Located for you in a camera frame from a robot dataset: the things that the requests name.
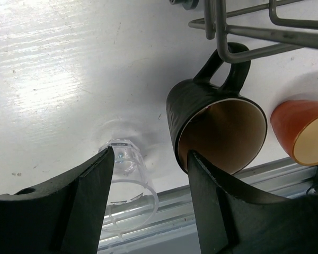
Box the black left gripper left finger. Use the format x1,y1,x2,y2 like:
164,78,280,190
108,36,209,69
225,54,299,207
0,147,114,253

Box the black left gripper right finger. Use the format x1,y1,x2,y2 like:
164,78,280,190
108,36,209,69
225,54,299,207
188,150,318,253

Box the clear glass tumbler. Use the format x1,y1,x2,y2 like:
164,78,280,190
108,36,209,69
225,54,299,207
99,139,159,235

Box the dark brown mug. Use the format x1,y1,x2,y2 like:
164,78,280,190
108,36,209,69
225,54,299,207
166,50,268,175

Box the orange small mug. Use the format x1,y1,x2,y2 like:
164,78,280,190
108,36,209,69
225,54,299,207
270,99,318,166

